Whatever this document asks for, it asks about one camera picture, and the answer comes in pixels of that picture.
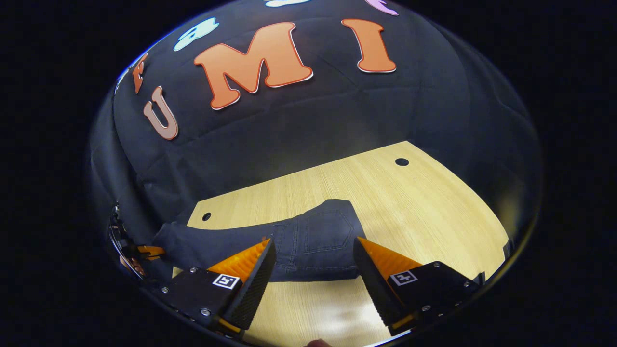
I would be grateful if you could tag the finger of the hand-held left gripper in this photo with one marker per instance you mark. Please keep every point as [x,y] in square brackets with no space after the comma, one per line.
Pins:
[152,251]

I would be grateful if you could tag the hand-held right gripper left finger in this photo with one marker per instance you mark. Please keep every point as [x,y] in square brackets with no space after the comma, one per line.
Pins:
[253,289]

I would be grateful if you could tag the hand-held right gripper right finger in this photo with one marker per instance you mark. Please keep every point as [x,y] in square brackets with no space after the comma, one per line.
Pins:
[376,289]

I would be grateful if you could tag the dark grey jeans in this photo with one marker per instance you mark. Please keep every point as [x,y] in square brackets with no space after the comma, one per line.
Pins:
[318,241]

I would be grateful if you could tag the black backdrop cloth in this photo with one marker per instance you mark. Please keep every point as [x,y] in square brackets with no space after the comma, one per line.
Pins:
[385,111]

